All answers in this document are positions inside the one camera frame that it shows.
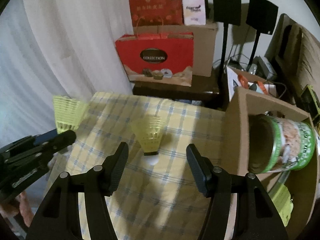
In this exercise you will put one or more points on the small open cardboard box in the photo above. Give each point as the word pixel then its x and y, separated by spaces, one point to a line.
pixel 238 78

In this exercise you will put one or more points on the large brown cardboard carton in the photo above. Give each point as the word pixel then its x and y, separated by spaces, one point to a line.
pixel 204 42

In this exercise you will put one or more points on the red floral gift bag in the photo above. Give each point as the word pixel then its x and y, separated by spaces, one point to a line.
pixel 156 12

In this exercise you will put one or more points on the yellow plaid tablecloth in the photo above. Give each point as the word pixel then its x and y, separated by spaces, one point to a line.
pixel 155 199

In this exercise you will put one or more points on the white curtain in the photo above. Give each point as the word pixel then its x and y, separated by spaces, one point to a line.
pixel 57 47

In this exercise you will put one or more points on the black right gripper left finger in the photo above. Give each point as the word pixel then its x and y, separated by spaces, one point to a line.
pixel 58 216

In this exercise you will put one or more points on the black speaker left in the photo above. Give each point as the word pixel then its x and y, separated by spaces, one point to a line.
pixel 226 12

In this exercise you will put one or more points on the green lid snack canister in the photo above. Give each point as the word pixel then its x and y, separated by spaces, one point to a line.
pixel 279 144

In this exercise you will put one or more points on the white pink tissue pack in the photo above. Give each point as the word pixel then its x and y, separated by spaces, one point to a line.
pixel 194 12

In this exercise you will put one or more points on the red Collection gift bag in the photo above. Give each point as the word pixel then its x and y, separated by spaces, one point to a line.
pixel 160 58

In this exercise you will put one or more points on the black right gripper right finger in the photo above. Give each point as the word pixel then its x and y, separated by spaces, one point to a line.
pixel 256 215

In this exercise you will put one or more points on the green black device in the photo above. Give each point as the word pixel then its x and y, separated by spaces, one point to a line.
pixel 310 102

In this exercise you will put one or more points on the black speaker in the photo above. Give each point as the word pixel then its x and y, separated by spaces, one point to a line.
pixel 261 16
pixel 226 12

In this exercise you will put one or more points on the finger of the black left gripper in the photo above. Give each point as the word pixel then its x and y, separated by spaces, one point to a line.
pixel 52 142

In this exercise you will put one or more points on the black speaker right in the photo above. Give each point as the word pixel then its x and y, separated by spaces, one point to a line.
pixel 261 16

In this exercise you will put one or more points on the brown cardboard box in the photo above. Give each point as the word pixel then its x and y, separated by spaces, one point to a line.
pixel 302 184

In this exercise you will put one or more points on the green grey Health 01 case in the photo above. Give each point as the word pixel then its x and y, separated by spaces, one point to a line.
pixel 281 198

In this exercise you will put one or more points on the brown sofa cushions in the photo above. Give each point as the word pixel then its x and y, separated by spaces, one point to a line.
pixel 294 54

